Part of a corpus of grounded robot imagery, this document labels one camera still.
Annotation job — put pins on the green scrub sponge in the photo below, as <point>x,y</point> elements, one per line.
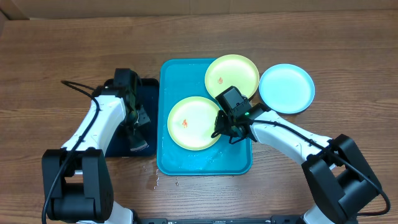
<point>137,142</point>

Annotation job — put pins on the yellow plate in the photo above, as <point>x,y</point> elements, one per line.
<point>191,122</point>
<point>232,70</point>

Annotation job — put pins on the teal plastic tray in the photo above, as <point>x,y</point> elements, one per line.
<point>179,79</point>

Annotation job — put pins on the light blue plate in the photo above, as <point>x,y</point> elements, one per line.
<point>287,88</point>

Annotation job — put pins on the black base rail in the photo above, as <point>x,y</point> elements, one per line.
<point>276,219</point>

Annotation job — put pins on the black plastic tray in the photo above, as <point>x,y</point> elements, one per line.
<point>148,98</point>

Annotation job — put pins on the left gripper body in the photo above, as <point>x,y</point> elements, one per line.
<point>138,117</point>

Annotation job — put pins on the yellow plate bottom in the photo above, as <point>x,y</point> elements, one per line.
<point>191,122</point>

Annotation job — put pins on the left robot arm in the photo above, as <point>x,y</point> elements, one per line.
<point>121,122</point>

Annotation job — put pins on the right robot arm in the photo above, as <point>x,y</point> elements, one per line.
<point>342,183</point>

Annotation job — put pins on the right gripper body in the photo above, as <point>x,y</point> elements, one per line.
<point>226,127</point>

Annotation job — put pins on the yellow plate top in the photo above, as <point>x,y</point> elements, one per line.
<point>232,70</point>

